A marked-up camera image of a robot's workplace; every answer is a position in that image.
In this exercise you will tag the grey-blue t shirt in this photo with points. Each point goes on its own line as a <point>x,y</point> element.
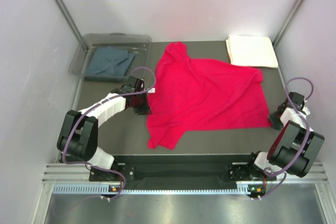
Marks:
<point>109,61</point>

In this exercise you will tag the right aluminium corner post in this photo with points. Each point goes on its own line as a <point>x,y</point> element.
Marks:
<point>287,22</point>

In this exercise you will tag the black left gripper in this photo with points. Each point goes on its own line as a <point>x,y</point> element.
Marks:
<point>145,109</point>

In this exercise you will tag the grey slotted cable duct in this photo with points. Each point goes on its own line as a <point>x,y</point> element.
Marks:
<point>106,189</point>

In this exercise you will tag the clear plastic bin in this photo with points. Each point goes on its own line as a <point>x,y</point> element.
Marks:
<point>139,45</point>

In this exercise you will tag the left aluminium corner post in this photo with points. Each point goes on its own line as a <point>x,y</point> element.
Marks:
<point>70,22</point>

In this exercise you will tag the aluminium corner post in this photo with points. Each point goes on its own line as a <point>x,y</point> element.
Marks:
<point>70,22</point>
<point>287,22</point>

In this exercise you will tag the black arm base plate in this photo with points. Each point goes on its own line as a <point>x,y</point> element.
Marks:
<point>231,167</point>

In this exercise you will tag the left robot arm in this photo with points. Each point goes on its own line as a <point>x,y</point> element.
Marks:
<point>79,132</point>

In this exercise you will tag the pink t shirt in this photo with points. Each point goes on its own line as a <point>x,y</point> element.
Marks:
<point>202,95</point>

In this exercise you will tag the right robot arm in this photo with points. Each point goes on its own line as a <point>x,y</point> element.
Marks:
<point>288,119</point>

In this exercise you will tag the folded white t shirt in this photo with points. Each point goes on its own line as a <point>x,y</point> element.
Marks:
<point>251,51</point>

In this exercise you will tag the aluminium frame rail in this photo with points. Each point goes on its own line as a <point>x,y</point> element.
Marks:
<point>78,174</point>

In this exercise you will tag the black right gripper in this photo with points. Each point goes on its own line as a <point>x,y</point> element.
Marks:
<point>271,118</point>

